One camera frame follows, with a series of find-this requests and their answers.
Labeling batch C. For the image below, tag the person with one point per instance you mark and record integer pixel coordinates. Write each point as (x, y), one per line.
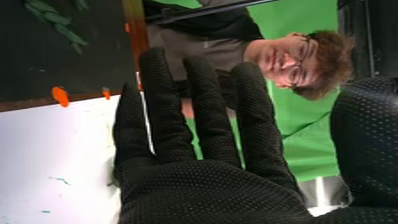
(295, 63)

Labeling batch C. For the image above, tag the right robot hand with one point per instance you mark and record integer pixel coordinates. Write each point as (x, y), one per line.
(207, 193)

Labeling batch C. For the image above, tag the dark mat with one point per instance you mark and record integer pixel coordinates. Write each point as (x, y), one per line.
(54, 56)

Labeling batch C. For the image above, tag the white sheet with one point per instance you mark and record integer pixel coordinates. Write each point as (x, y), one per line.
(54, 160)

